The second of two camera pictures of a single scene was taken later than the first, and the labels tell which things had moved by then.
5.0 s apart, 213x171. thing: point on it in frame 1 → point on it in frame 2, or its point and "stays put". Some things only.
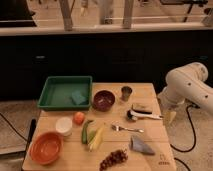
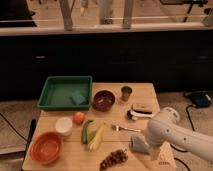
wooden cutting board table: (124, 116) stays put
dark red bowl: (103, 100) stays put
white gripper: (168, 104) → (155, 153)
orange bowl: (45, 147) stays put
